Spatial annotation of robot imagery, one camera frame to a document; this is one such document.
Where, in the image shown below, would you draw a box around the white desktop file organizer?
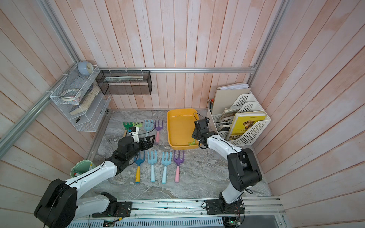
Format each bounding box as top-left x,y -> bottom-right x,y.
207,92 -> 271,146

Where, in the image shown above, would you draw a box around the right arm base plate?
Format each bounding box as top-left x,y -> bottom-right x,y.
205,199 -> 245,215

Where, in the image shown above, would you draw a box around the aluminium front rail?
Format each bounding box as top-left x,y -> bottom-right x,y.
49,196 -> 286,221

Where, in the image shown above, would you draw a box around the green cup with pens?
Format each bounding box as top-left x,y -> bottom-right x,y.
70,160 -> 96,178

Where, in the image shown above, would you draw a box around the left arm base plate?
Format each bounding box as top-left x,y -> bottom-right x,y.
92,201 -> 132,218

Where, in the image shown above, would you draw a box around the roll of white tape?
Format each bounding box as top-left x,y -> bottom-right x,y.
60,88 -> 80,102

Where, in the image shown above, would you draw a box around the purple rake pink handle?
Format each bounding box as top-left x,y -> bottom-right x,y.
155,120 -> 163,144

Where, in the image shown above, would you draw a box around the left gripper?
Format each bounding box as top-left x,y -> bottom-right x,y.
127,135 -> 156,160

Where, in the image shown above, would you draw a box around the yellow storage box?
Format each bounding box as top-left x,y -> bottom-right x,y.
167,108 -> 198,151

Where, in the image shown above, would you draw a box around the papers in mesh basket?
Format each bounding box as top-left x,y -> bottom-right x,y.
103,76 -> 145,83

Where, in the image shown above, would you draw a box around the white wire wall shelf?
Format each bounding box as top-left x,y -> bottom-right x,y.
50,64 -> 111,132

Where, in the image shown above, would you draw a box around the bundle of pencils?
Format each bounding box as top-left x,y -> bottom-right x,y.
209,99 -> 214,111

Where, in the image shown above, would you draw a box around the old book on shelf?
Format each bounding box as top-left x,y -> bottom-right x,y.
69,84 -> 100,116

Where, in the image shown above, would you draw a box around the pale blue round clock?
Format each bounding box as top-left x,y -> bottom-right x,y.
78,61 -> 94,76

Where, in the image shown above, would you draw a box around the green rake wooden handle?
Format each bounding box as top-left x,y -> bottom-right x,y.
123,122 -> 133,137

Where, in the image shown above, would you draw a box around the light blue hand rake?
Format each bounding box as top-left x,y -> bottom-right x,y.
147,151 -> 158,183

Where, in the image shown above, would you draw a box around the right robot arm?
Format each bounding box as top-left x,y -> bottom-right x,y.
192,117 -> 262,207

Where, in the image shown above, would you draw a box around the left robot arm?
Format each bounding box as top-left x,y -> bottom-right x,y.
34,135 -> 156,228

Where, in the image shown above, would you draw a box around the yellow picture book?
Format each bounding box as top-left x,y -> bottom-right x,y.
227,111 -> 266,140

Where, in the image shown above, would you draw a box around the light green wooden handled rake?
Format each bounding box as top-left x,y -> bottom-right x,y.
133,122 -> 143,127

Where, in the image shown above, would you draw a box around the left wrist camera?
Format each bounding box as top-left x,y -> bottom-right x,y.
126,126 -> 139,143

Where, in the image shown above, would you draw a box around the light blue hand fork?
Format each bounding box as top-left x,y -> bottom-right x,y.
161,152 -> 172,184

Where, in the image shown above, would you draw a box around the black mesh wall basket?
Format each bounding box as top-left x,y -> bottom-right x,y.
96,69 -> 153,96

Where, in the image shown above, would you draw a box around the pink handled garden tool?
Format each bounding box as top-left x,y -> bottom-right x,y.
173,151 -> 185,183

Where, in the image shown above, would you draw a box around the dark blue fork yellow handle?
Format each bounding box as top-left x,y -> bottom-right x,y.
134,151 -> 146,183

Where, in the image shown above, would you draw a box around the beige folder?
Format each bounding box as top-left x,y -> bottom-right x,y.
212,88 -> 251,115

